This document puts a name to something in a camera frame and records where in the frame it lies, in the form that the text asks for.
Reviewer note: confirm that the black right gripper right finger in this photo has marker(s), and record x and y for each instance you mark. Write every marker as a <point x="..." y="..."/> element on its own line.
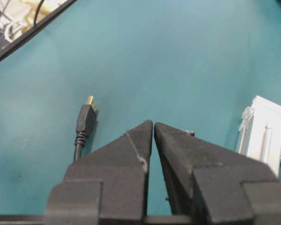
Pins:
<point x="214" y="185"/>

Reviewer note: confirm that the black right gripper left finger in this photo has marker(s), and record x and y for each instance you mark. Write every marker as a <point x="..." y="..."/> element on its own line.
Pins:
<point x="108" y="186"/>

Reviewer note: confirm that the aluminium extrusion frame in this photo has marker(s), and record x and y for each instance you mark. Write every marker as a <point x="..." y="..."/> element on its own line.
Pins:
<point x="260" y="133"/>

